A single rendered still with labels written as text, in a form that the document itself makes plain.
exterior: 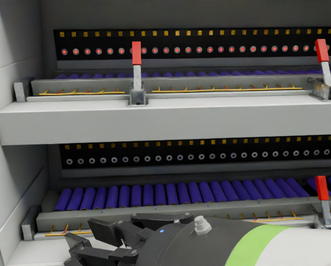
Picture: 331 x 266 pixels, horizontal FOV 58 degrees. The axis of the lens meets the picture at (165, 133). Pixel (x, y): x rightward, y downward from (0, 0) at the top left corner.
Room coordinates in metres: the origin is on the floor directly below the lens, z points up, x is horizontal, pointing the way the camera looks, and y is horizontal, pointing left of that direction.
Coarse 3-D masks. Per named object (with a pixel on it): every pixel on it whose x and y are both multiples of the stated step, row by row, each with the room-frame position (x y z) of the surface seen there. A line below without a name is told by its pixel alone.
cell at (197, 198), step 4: (188, 184) 0.54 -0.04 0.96; (192, 184) 0.54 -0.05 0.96; (196, 184) 0.54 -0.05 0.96; (188, 188) 0.54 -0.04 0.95; (192, 188) 0.52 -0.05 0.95; (196, 188) 0.52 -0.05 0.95; (192, 192) 0.51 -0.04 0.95; (196, 192) 0.51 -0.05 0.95; (192, 196) 0.50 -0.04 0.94; (196, 196) 0.50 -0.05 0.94; (200, 196) 0.50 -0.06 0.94; (192, 200) 0.50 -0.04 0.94; (196, 200) 0.49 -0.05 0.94; (200, 200) 0.49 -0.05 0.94
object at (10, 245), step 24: (72, 168) 0.56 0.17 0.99; (96, 168) 0.56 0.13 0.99; (120, 168) 0.56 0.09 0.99; (144, 168) 0.56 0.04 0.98; (168, 168) 0.56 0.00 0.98; (192, 168) 0.57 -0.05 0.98; (216, 168) 0.57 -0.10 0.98; (240, 168) 0.57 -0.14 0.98; (264, 168) 0.58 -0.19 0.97; (288, 168) 0.58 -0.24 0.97; (48, 192) 0.55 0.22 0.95; (24, 216) 0.45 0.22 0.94; (288, 216) 0.48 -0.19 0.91; (312, 216) 0.47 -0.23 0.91; (0, 240) 0.37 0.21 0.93; (24, 240) 0.43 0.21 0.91; (48, 240) 0.43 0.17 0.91; (96, 240) 0.43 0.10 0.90; (24, 264) 0.38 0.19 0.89; (48, 264) 0.38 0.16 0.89
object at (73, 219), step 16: (112, 208) 0.46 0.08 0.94; (128, 208) 0.46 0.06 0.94; (144, 208) 0.46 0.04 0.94; (160, 208) 0.46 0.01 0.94; (176, 208) 0.46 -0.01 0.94; (192, 208) 0.46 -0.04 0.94; (208, 208) 0.46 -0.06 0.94; (224, 208) 0.46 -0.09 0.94; (240, 208) 0.46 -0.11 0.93; (256, 208) 0.46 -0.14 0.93; (272, 208) 0.47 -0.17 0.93; (288, 208) 0.47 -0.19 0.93; (304, 208) 0.47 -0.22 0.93; (320, 208) 0.48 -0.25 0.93; (48, 224) 0.44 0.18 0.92; (64, 224) 0.44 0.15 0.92; (80, 224) 0.44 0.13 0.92
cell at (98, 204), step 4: (100, 188) 0.53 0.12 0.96; (104, 188) 0.53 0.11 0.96; (100, 192) 0.51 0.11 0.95; (104, 192) 0.52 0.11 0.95; (96, 196) 0.51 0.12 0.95; (100, 196) 0.50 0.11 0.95; (104, 196) 0.51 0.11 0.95; (96, 200) 0.49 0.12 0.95; (100, 200) 0.49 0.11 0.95; (104, 200) 0.50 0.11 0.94; (96, 204) 0.48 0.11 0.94; (100, 204) 0.48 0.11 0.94; (104, 204) 0.49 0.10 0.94; (92, 208) 0.47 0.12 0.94; (100, 208) 0.47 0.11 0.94
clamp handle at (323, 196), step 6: (318, 180) 0.44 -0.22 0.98; (324, 180) 0.44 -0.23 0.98; (318, 186) 0.44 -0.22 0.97; (324, 186) 0.44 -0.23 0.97; (318, 192) 0.44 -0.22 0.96; (324, 192) 0.43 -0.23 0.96; (324, 198) 0.43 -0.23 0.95; (324, 204) 0.43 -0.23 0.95; (324, 210) 0.43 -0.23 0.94; (324, 216) 0.43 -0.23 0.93; (330, 216) 0.43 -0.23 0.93; (324, 222) 0.43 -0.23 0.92; (330, 222) 0.42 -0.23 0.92
